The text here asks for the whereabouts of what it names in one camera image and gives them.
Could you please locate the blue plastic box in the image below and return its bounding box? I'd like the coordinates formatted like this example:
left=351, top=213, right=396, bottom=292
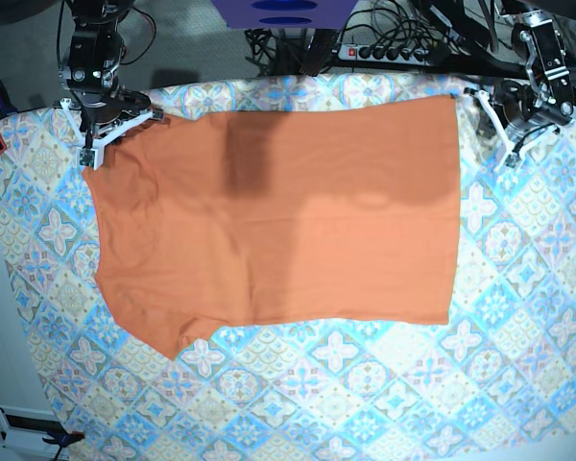
left=211, top=0, right=357, bottom=30

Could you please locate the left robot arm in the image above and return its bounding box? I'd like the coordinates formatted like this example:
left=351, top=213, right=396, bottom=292
left=492, top=1, right=576, bottom=133

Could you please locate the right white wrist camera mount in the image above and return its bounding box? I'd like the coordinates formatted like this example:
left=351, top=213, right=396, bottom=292
left=60, top=98, right=164, bottom=170

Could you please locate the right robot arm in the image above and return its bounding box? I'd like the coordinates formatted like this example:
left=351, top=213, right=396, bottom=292
left=58, top=1, right=151, bottom=144

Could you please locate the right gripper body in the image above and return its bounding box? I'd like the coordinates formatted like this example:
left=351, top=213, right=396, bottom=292
left=74, top=88, right=151, bottom=135

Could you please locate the white power strip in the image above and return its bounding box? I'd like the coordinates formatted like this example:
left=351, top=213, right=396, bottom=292
left=336, top=44, right=429, bottom=65

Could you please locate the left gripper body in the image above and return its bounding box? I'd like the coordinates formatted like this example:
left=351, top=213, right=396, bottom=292
left=492, top=81, right=576, bottom=132

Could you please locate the orange T-shirt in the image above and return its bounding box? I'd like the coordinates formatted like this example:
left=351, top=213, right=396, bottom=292
left=83, top=95, right=461, bottom=359

